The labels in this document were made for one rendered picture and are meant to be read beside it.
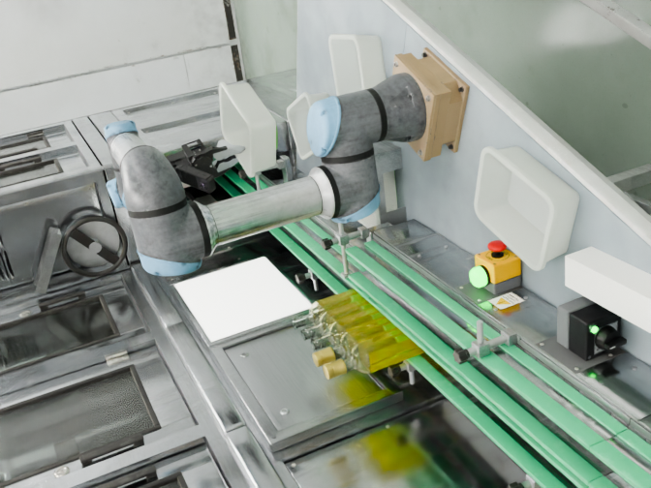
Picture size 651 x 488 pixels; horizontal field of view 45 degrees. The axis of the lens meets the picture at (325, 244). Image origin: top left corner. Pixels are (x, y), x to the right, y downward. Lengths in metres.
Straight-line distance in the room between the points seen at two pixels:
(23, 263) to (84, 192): 0.31
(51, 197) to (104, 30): 2.82
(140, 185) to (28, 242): 1.21
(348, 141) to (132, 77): 3.89
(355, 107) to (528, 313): 0.55
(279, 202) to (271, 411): 0.53
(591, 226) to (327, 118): 0.56
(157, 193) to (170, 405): 0.72
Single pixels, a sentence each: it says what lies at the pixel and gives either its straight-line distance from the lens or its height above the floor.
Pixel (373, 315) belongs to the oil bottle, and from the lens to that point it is 1.88.
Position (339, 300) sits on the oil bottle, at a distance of 1.96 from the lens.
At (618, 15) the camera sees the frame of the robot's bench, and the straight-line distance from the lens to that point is 2.14.
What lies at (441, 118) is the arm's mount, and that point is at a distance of 1.70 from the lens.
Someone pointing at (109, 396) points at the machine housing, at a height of 1.60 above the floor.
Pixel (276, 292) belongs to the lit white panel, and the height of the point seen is 1.05.
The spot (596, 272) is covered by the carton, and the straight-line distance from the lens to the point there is 1.41.
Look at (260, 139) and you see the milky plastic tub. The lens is 1.94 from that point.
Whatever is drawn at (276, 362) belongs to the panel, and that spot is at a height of 1.19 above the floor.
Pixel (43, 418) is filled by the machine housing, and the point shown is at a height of 1.77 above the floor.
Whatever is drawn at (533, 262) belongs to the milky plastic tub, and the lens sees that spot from 1.53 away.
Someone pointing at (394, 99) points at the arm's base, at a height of 0.90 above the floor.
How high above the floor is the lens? 1.66
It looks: 19 degrees down
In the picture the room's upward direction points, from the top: 107 degrees counter-clockwise
